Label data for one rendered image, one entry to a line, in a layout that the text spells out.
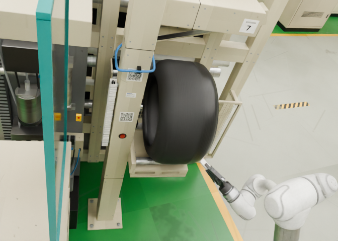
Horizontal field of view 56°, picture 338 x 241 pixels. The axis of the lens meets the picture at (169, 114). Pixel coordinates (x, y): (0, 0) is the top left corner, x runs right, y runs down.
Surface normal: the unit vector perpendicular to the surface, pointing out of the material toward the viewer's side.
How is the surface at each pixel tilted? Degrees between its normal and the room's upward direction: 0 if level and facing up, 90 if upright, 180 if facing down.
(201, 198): 0
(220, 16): 90
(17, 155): 0
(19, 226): 0
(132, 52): 90
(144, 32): 90
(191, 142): 74
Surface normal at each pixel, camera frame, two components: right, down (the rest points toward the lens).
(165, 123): -0.46, 0.14
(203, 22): 0.16, 0.72
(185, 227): 0.23, -0.69
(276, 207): -0.89, 0.08
